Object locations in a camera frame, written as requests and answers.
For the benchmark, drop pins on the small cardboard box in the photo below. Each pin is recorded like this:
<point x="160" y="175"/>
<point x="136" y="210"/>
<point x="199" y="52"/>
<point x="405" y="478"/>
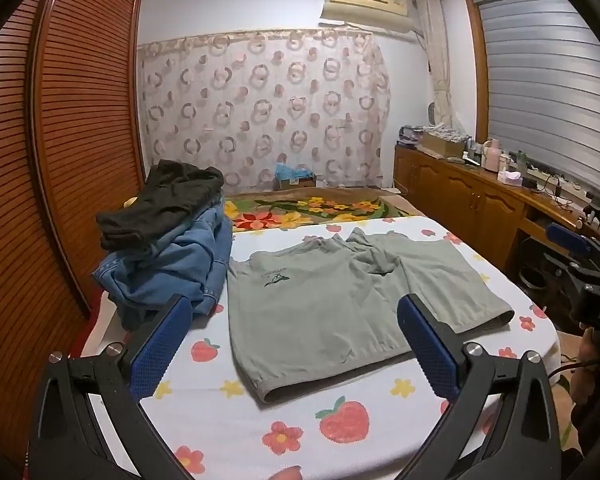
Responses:
<point x="297" y="183"/>

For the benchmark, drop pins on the wooden cabinet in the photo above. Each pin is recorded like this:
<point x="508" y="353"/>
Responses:
<point x="460" y="200"/>

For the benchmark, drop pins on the white air conditioner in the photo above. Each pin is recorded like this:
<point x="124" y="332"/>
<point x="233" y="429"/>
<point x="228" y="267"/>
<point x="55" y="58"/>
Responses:
<point x="365" y="7"/>

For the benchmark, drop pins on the circle patterned curtain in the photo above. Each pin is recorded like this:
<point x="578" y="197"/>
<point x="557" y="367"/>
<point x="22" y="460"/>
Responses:
<point x="260" y="110"/>

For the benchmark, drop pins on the wooden window frame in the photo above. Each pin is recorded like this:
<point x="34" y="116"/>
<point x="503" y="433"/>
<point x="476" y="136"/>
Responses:
<point x="475" y="70"/>

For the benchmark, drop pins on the green floral blanket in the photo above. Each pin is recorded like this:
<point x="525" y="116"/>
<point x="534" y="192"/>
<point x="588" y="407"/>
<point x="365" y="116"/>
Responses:
<point x="320" y="210"/>

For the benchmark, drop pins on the round white mirror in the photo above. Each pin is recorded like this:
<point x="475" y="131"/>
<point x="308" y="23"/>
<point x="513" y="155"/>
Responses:
<point x="431" y="114"/>

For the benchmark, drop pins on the blue denim jeans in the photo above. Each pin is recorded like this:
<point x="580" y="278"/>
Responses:
<point x="180" y="270"/>

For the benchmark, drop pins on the beige tied curtain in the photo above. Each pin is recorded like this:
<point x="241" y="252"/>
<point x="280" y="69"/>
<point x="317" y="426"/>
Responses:
<point x="441" y="60"/>

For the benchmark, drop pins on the grey window blind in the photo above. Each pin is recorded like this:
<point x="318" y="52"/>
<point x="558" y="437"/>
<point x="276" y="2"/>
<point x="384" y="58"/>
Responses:
<point x="550" y="90"/>

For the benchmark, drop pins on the green capped bottle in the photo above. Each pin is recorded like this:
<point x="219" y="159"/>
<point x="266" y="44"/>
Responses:
<point x="521" y="160"/>

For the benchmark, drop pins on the black pants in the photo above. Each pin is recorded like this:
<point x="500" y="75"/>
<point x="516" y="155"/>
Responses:
<point x="165" y="200"/>

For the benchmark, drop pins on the person's right hand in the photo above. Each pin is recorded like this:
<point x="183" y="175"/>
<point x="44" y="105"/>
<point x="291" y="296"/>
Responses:
<point x="594" y="352"/>

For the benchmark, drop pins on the grey-green t-shirt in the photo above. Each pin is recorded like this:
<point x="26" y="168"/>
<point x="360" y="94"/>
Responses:
<point x="330" y="305"/>

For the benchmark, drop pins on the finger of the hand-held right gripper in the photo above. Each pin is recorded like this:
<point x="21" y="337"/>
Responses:
<point x="560" y="267"/>
<point x="567" y="240"/>

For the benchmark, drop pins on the blue plastic bag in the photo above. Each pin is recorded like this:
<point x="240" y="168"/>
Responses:
<point x="290" y="171"/>

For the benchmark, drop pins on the cream thermos flask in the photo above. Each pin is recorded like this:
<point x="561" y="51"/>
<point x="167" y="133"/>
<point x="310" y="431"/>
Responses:
<point x="491" y="156"/>

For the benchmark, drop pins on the open box of small bottles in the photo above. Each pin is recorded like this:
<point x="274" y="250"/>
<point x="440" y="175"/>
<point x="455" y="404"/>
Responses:
<point x="442" y="141"/>

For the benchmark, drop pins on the white power strip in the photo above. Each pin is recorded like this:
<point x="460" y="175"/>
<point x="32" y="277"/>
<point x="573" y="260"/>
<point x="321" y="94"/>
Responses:
<point x="555" y="175"/>

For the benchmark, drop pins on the pink tissue pack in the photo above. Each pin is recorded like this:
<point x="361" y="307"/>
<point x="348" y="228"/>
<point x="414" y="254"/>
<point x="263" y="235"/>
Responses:
<point x="510" y="178"/>

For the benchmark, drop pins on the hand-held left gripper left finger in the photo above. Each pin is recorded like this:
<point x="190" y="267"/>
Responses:
<point x="160" y="350"/>

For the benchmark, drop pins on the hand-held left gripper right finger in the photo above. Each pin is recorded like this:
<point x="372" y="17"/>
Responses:
<point x="427" y="350"/>

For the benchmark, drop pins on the white strawberry printed blanket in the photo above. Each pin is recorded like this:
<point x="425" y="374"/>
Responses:
<point x="290" y="440"/>

